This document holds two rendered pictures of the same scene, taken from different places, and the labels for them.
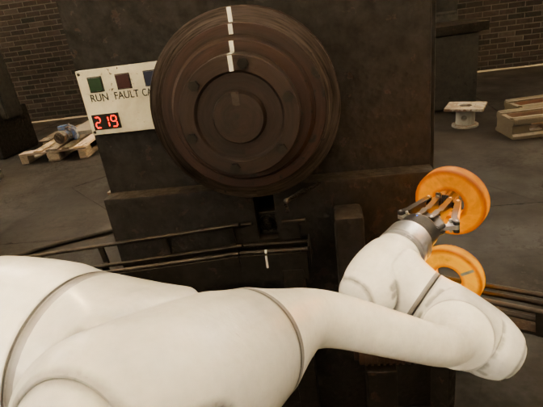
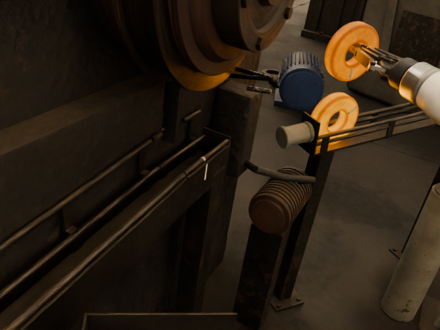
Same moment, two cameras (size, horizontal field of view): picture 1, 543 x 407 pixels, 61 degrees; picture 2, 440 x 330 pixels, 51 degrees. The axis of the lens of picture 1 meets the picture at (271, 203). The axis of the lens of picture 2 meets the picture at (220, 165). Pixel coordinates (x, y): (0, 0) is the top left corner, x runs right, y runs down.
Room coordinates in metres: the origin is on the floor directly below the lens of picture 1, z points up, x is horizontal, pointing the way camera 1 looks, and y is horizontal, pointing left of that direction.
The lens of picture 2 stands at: (0.87, 0.85, 1.21)
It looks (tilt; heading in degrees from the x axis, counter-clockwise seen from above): 31 degrees down; 286
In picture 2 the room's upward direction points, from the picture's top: 9 degrees clockwise
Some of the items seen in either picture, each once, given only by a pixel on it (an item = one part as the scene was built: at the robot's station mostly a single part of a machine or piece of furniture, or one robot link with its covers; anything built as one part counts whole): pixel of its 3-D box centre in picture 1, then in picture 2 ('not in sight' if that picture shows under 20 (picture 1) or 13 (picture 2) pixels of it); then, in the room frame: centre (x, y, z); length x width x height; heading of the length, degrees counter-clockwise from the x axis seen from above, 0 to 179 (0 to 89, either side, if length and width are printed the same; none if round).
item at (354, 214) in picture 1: (350, 247); (232, 129); (1.15, -0.20, 0.68); 0.11 x 0.08 x 0.24; 172
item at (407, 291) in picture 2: not in sight; (422, 255); (0.51, -0.53, 0.26); 0.12 x 0.12 x 0.52
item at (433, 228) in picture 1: (421, 228); (397, 71); (0.80, -0.28, 0.91); 0.09 x 0.08 x 0.07; 137
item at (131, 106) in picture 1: (128, 98); not in sight; (1.32, 0.35, 1.15); 0.26 x 0.02 x 0.18; 82
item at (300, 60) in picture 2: not in sight; (300, 78); (1.27, -2.26, 0.17); 0.57 x 0.31 x 0.34; 102
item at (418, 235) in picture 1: (405, 245); (421, 84); (0.74, -0.24, 0.90); 0.09 x 0.06 x 0.09; 47
